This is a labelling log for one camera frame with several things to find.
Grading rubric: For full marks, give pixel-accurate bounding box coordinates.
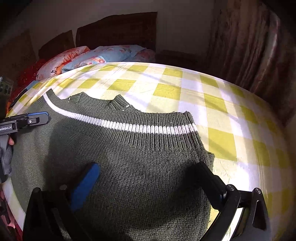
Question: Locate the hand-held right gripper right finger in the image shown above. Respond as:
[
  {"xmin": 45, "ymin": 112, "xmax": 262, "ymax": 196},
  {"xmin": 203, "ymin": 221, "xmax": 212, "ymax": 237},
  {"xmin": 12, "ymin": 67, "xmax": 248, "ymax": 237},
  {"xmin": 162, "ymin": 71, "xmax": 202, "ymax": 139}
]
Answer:
[{"xmin": 195, "ymin": 161, "xmax": 271, "ymax": 241}]

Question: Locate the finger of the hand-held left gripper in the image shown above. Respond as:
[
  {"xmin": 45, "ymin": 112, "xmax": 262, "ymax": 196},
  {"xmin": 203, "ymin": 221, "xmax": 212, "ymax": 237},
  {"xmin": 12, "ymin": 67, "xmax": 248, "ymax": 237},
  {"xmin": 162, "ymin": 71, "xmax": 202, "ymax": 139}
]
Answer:
[{"xmin": 19, "ymin": 111, "xmax": 50, "ymax": 128}]

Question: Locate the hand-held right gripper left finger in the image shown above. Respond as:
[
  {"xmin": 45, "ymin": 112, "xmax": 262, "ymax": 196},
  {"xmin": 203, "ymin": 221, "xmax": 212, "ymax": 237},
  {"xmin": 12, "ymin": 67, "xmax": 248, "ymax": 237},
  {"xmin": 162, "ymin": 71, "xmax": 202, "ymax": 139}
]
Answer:
[{"xmin": 23, "ymin": 162, "xmax": 101, "ymax": 241}]

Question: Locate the green knit sweater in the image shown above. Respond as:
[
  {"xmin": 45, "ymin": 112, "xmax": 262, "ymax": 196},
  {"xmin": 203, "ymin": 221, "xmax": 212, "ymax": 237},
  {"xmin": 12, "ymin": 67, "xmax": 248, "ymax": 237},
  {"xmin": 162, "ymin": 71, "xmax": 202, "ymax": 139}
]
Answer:
[{"xmin": 10, "ymin": 89, "xmax": 215, "ymax": 241}]

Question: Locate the person's left hand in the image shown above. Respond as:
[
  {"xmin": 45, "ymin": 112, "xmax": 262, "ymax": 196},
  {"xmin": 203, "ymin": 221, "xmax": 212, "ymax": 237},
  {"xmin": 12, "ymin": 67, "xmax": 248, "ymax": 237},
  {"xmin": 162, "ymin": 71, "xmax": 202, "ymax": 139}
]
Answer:
[{"xmin": 0, "ymin": 136, "xmax": 15, "ymax": 177}]

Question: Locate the red patterned blanket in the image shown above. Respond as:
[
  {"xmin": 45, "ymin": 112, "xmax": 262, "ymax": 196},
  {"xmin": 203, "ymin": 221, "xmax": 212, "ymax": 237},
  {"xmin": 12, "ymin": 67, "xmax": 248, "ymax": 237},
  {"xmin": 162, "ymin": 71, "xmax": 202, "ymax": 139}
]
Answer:
[{"xmin": 7, "ymin": 59, "xmax": 47, "ymax": 105}]

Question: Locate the pink floral pillow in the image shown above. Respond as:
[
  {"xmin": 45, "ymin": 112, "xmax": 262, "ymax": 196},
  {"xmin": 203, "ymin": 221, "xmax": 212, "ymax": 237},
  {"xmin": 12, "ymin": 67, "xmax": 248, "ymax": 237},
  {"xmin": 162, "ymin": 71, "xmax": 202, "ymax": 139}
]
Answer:
[{"xmin": 36, "ymin": 46, "xmax": 90, "ymax": 81}]

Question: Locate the small wooden headboard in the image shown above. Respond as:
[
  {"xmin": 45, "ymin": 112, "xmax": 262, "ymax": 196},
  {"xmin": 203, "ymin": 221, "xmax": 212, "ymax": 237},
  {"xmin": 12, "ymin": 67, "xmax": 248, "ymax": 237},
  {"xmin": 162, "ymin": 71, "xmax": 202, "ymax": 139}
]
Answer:
[{"xmin": 38, "ymin": 30, "xmax": 75, "ymax": 59}]

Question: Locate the yellow checked bed sheet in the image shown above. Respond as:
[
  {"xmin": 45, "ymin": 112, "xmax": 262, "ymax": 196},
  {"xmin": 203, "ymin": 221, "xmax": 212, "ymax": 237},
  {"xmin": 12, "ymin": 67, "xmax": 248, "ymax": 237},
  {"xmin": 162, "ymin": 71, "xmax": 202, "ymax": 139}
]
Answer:
[{"xmin": 6, "ymin": 61, "xmax": 296, "ymax": 241}]

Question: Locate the light blue floral quilt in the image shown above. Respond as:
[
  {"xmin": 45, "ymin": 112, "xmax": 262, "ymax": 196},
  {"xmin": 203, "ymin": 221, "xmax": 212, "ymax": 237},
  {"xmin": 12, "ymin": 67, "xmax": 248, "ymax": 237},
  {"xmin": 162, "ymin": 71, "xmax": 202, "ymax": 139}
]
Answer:
[{"xmin": 61, "ymin": 45, "xmax": 156, "ymax": 74}]

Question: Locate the large wooden headboard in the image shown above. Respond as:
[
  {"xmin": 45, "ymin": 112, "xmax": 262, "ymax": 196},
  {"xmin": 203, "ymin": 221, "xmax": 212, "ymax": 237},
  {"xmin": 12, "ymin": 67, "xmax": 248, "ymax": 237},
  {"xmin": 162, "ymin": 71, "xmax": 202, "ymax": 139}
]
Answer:
[{"xmin": 76, "ymin": 12, "xmax": 158, "ymax": 51}]

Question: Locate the floral curtain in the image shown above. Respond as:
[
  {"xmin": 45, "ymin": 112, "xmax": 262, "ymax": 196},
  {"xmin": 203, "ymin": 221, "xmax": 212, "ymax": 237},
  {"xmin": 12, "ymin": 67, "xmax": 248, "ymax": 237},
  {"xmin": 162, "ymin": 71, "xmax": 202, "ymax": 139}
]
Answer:
[{"xmin": 206, "ymin": 0, "xmax": 296, "ymax": 127}]

